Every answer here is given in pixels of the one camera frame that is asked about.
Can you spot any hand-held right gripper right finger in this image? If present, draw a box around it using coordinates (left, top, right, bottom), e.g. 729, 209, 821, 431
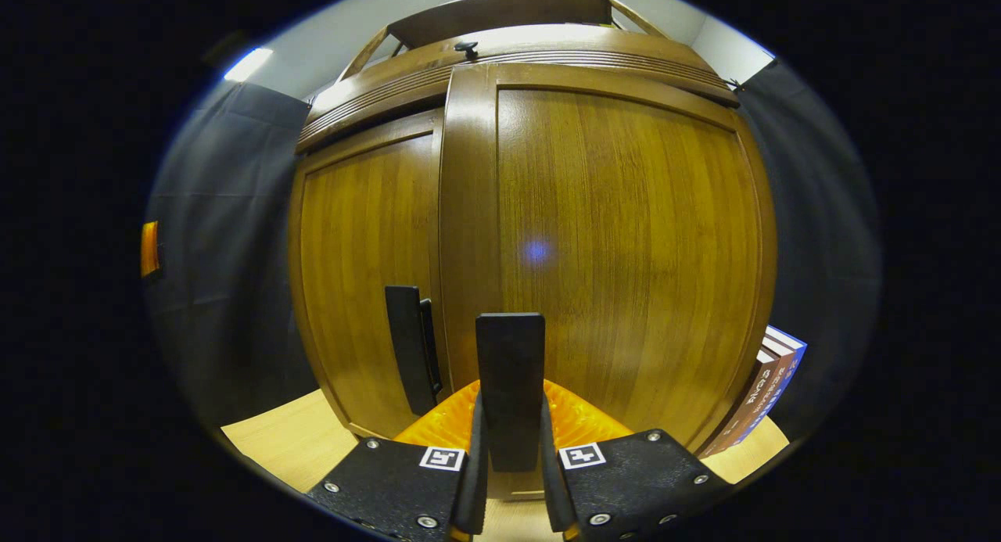
540, 379, 734, 542

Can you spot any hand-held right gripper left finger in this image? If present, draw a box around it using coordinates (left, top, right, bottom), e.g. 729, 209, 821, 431
307, 379, 490, 542

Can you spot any wooden shoe cabinet door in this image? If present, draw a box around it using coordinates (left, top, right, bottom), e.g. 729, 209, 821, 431
288, 108, 447, 440
438, 63, 777, 500

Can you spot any wooden cabinet drawer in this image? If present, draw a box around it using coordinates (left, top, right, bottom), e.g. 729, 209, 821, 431
317, 23, 693, 105

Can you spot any black backdrop cloth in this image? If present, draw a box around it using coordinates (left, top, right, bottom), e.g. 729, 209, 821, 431
145, 57, 884, 441

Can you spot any ceiling light strip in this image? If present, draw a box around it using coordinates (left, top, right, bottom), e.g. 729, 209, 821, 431
223, 48, 274, 83

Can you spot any maroon book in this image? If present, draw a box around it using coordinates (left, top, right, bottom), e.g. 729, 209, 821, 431
698, 353, 785, 458

